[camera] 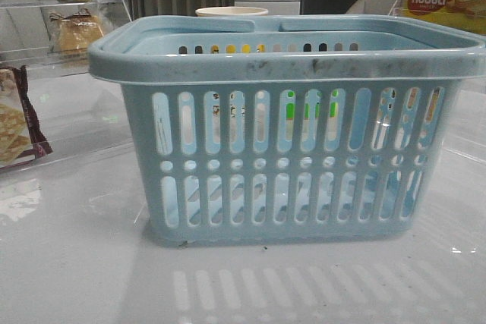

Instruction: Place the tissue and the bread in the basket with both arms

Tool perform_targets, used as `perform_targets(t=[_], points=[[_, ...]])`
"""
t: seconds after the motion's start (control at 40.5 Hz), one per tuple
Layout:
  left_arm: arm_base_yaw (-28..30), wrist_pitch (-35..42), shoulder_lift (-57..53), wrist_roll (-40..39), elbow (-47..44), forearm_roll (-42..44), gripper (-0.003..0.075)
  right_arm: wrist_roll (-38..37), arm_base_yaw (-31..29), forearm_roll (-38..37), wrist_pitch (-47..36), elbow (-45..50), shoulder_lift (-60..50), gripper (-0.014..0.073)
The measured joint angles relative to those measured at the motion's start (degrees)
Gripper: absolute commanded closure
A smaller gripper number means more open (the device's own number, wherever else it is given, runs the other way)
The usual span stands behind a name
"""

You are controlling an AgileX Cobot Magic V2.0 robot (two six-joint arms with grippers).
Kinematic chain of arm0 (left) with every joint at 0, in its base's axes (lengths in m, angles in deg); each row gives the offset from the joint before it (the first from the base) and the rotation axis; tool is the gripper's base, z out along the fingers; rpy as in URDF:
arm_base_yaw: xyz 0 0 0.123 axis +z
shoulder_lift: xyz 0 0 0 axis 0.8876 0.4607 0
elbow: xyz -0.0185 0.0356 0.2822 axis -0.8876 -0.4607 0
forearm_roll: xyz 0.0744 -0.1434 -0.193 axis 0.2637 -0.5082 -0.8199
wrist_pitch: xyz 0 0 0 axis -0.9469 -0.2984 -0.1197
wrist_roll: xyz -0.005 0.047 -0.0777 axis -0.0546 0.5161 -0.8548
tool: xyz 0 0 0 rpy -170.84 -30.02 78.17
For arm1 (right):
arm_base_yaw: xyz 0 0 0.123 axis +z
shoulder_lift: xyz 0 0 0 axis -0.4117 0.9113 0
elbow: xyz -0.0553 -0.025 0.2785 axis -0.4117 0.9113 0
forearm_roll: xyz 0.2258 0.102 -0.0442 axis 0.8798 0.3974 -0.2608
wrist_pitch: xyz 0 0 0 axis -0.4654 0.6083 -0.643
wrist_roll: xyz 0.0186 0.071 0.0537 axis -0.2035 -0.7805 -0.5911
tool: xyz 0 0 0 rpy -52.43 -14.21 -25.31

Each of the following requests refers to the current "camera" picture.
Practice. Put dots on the cream paper cup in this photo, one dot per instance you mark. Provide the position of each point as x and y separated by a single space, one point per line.
231 11

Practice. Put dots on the clear acrylic right stand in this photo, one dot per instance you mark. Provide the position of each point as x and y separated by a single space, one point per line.
395 8

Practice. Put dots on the packaged bread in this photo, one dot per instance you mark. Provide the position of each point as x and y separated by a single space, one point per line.
73 33

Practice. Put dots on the light blue plastic basket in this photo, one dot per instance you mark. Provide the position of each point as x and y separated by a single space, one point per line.
286 128

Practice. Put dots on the clear acrylic display shelf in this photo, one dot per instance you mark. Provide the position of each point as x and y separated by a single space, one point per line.
30 39

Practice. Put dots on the maroon cracker snack packet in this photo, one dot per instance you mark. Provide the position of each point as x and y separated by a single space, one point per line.
22 140

